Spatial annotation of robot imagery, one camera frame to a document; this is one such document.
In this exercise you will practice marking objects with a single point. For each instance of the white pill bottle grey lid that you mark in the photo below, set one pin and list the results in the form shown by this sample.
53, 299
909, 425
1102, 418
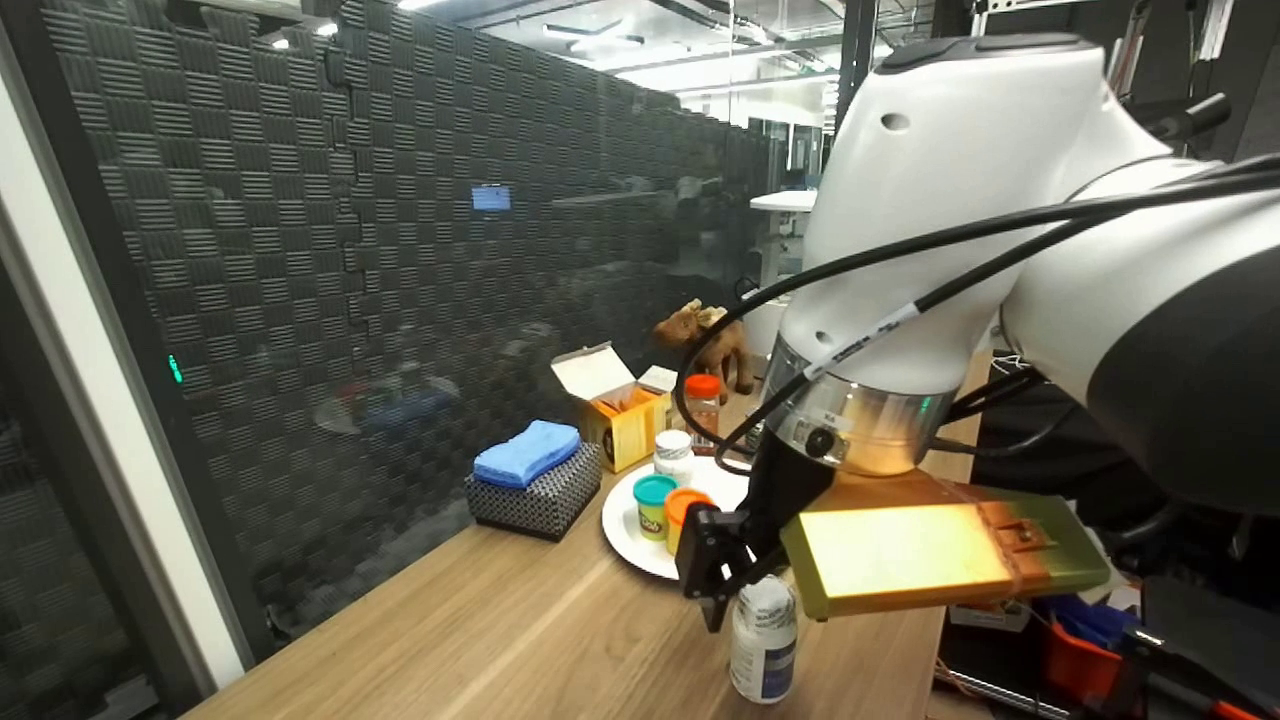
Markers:
766, 646

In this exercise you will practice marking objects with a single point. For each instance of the open yellow cardboard box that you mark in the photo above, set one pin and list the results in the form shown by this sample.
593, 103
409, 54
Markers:
612, 407

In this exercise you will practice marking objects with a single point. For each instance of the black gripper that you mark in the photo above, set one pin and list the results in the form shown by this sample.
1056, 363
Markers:
782, 501

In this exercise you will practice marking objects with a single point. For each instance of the spice bottle orange lid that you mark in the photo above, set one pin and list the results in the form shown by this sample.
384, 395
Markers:
703, 403

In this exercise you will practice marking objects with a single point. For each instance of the blue sponge cloth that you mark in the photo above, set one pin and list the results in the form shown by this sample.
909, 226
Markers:
524, 453

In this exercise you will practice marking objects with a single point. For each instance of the grey patterned block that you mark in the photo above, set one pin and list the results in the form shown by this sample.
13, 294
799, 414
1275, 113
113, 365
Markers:
533, 501

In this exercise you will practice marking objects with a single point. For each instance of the small tub teal lid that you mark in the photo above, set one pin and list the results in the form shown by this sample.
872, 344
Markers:
652, 504

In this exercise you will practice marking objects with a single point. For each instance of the small white pill bottle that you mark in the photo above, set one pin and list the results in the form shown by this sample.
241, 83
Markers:
674, 457

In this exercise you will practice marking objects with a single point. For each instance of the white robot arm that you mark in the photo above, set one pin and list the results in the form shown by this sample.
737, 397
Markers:
1043, 226

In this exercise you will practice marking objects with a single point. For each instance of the white paper plate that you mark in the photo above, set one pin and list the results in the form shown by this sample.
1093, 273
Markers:
633, 532

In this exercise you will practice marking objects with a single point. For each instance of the flat card on wrist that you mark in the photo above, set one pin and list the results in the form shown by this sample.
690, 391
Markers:
933, 553

